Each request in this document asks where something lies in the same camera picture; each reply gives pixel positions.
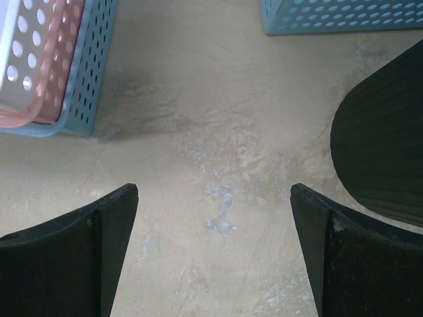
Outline blue perforated basket nested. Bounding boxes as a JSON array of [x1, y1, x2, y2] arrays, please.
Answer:
[[1, 1, 118, 137]]

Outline pink perforated plastic basket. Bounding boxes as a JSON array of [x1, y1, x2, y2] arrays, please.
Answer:
[[1, 1, 87, 129]]

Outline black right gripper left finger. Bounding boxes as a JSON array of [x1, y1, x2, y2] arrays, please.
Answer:
[[1, 184, 138, 316]]

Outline blue perforated basket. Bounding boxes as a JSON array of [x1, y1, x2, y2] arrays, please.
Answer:
[[260, 0, 423, 36]]

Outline black ribbed round bin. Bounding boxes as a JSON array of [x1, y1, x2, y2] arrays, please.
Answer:
[[330, 42, 422, 227]]

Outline white perforated plastic basket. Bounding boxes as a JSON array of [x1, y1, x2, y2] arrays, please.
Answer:
[[1, 0, 65, 112]]

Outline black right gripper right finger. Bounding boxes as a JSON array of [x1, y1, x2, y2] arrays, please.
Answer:
[[290, 184, 422, 316]]

